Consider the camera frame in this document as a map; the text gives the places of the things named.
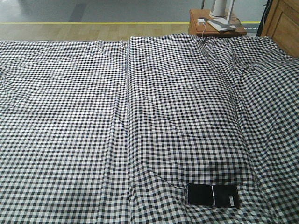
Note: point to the black foldable phone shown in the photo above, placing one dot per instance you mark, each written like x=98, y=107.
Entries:
x=220, y=196

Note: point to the white desk lamp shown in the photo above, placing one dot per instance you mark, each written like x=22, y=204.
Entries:
x=220, y=20

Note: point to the wooden bed headboard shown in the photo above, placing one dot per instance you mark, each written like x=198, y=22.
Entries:
x=282, y=25

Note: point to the black white checkered bedsheet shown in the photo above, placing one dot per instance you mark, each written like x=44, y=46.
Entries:
x=112, y=132

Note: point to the wooden nightstand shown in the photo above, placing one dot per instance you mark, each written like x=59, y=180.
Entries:
x=207, y=30

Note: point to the white charger with cable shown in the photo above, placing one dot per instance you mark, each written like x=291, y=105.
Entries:
x=202, y=22

